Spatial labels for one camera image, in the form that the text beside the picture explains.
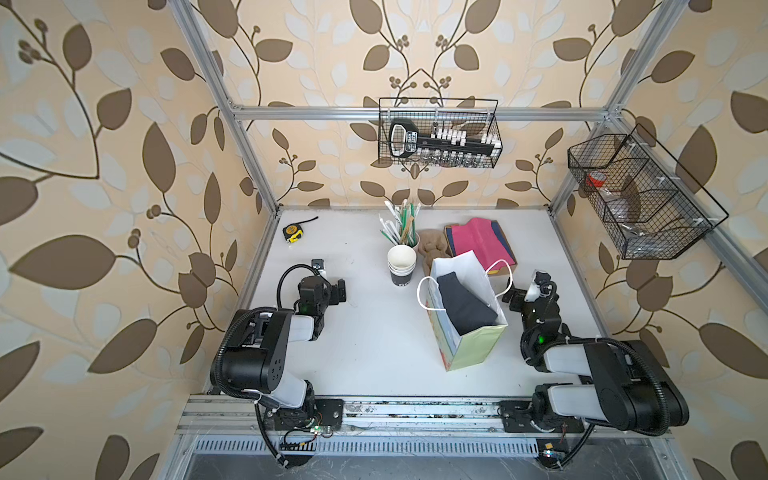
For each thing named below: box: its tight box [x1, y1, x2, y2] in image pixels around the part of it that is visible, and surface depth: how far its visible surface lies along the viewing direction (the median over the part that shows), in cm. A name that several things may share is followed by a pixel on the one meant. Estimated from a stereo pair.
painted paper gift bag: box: [416, 250, 513, 372], surface depth 75 cm
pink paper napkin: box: [452, 218, 516, 272], surface depth 106 cm
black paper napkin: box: [436, 271, 498, 336], surface depth 77 cm
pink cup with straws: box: [379, 199, 422, 252], surface depth 96 cm
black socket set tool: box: [390, 118, 503, 158], surface depth 84 cm
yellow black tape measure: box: [282, 216, 319, 243], surface depth 113 cm
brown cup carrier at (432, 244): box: [418, 229, 452, 277], surface depth 107 cm
